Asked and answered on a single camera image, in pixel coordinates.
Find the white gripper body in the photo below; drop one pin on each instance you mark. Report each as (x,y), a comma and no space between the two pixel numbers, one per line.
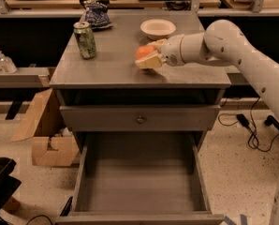
(171,52)

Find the orange fruit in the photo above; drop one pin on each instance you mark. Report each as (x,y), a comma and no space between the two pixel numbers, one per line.
(145,51)

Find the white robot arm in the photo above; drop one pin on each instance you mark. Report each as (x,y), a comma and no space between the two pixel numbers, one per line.
(221,44)

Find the grey wooden drawer cabinet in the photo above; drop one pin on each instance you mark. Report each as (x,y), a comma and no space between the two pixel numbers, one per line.
(112,77)

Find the closed top drawer with knob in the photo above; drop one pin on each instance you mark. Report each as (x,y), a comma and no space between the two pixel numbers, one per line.
(139,118)

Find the open middle drawer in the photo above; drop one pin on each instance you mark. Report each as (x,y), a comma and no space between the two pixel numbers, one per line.
(140,178)

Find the white paper bowl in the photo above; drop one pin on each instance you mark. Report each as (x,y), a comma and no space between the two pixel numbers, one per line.
(156,29)

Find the blue chip bag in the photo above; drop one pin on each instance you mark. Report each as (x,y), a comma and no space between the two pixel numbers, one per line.
(96,13)

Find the green soda can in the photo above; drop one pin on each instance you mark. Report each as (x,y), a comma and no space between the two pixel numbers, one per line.
(85,39)

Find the cardboard box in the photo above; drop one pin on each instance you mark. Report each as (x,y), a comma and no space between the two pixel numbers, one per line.
(51,144)

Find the black chair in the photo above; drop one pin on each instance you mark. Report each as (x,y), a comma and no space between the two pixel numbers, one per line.
(8,186)

